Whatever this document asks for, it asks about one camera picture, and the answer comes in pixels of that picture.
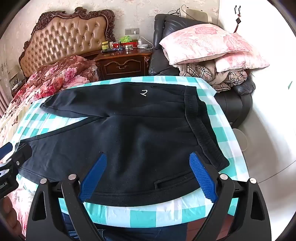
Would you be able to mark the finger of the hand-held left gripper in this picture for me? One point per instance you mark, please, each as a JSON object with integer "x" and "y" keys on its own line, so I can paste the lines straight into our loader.
{"x": 5, "y": 151}
{"x": 22, "y": 155}

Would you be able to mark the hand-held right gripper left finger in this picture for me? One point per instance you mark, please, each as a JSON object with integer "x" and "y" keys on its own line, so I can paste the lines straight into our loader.
{"x": 92, "y": 178}

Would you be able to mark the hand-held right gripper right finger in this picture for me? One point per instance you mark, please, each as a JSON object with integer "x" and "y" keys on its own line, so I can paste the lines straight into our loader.
{"x": 203, "y": 178}

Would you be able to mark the black pants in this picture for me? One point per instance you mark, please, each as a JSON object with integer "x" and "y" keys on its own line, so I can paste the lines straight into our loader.
{"x": 138, "y": 129}

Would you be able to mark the person's left hand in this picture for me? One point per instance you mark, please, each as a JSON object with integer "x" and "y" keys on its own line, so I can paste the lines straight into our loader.
{"x": 9, "y": 217}

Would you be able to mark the light floral bedsheet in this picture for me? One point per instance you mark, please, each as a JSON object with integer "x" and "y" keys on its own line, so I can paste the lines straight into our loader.
{"x": 9, "y": 125}

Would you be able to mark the pink striped curtain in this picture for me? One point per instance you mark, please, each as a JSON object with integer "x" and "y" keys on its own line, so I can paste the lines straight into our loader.
{"x": 2, "y": 99}

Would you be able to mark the teal white checked cloth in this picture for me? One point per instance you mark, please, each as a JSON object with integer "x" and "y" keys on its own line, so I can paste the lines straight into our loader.
{"x": 150, "y": 213}

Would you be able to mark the dark bedside furniture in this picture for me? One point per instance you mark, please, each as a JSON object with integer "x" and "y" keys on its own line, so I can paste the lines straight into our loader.
{"x": 17, "y": 80}

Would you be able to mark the red floral pillow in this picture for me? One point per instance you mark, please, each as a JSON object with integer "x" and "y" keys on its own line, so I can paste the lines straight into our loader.
{"x": 62, "y": 74}

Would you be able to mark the beige plaid blanket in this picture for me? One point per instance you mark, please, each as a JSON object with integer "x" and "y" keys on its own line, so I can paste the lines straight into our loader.
{"x": 203, "y": 71}

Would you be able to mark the dark wooden nightstand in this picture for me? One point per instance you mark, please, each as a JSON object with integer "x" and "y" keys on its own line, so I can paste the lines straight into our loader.
{"x": 122, "y": 66}

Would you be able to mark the small pink floral pillow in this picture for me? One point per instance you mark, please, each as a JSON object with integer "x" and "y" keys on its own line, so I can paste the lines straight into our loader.
{"x": 242, "y": 61}

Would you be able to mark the tufted leather bed headboard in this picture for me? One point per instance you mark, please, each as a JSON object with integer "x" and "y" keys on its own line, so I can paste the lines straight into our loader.
{"x": 64, "y": 37}

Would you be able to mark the black remote control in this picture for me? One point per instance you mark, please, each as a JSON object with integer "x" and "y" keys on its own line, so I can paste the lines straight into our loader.
{"x": 108, "y": 51}

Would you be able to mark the yellow jar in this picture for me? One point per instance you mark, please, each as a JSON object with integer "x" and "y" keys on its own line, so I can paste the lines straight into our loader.
{"x": 105, "y": 45}

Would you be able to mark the large pink floral pillow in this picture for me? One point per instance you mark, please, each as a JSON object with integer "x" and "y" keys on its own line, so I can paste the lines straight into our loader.
{"x": 198, "y": 44}

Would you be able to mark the round metal tin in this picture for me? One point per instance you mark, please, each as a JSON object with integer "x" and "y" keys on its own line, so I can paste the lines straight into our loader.
{"x": 129, "y": 47}

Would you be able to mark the red box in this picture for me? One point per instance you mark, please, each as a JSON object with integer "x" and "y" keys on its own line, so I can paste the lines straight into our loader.
{"x": 124, "y": 44}

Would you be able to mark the white round device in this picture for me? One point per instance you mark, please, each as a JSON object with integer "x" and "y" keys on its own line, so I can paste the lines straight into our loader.
{"x": 143, "y": 46}

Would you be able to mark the green plastic bag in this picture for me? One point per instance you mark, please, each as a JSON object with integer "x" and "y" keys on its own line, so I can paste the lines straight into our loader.
{"x": 125, "y": 39}

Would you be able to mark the white charger plug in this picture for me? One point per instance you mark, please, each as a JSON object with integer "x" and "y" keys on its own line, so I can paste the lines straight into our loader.
{"x": 141, "y": 40}

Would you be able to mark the black leather armchair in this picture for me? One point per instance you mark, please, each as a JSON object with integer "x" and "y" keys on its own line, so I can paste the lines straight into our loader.
{"x": 161, "y": 30}

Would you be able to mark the red hanging ornament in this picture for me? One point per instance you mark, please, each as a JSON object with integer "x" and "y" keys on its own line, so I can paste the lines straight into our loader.
{"x": 237, "y": 20}

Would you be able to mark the beige cushion pad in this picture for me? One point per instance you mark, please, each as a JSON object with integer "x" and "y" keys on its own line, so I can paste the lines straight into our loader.
{"x": 196, "y": 14}

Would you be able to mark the grey wall socket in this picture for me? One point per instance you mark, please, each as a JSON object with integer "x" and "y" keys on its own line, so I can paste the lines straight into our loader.
{"x": 131, "y": 31}

